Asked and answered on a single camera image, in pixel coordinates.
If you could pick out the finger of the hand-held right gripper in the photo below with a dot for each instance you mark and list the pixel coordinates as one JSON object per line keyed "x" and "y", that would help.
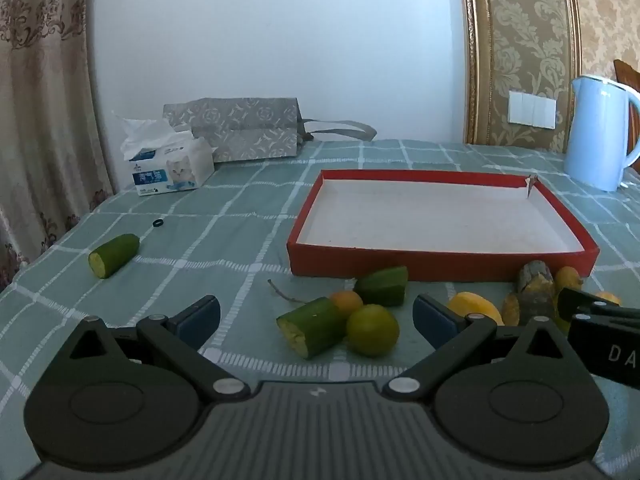
{"x": 575, "y": 302}
{"x": 610, "y": 314}

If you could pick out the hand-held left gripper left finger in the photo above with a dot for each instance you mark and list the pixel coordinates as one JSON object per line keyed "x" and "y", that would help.
{"x": 197, "y": 317}

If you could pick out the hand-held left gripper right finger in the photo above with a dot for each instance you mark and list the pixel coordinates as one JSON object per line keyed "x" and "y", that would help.
{"x": 435, "y": 320}

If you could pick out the small round orange fruit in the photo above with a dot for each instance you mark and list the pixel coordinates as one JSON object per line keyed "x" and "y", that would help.
{"x": 347, "y": 301}
{"x": 567, "y": 277}

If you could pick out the yellow jackfruit piece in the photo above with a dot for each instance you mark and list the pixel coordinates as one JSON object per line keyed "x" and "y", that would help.
{"x": 475, "y": 305}

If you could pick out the dark sugarcane piece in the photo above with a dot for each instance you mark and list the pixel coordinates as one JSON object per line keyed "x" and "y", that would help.
{"x": 535, "y": 285}

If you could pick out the green cucumber end piece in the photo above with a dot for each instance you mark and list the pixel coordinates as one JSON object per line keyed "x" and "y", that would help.
{"x": 382, "y": 285}

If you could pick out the green persimmon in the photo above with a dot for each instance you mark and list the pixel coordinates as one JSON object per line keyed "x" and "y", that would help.
{"x": 372, "y": 330}

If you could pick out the red shallow box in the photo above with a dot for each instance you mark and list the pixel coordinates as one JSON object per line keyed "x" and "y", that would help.
{"x": 425, "y": 220}

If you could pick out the yellow fruit piece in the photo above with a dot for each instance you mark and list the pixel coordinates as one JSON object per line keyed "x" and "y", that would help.
{"x": 607, "y": 299}

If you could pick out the green checkered tablecloth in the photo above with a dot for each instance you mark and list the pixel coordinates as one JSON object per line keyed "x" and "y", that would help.
{"x": 200, "y": 260}

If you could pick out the thin brown twig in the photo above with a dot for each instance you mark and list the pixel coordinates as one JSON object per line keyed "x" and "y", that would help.
{"x": 280, "y": 294}

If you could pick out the white tissue pack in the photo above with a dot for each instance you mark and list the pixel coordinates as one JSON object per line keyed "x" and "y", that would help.
{"x": 170, "y": 170}

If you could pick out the light blue kettle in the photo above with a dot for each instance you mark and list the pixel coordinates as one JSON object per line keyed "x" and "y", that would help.
{"x": 595, "y": 135}

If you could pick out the grey patterned bag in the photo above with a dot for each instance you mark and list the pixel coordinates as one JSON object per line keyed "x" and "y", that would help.
{"x": 240, "y": 125}

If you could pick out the brown wooden chair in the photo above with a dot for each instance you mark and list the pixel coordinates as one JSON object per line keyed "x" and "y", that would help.
{"x": 627, "y": 72}

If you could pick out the beige floral curtain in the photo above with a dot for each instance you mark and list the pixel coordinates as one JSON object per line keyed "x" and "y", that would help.
{"x": 40, "y": 110}

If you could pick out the gold framed wallpaper panel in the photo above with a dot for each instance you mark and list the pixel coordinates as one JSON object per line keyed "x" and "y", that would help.
{"x": 472, "y": 60}

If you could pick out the white wall switch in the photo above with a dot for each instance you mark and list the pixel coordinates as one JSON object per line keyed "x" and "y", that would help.
{"x": 530, "y": 110}

